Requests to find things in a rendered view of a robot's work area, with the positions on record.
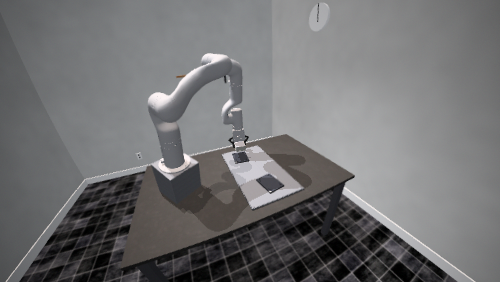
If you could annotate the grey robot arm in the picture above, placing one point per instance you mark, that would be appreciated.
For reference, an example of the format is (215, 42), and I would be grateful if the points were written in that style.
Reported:
(170, 109)

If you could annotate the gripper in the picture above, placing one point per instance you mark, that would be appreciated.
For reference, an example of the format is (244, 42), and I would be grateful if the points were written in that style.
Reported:
(238, 136)

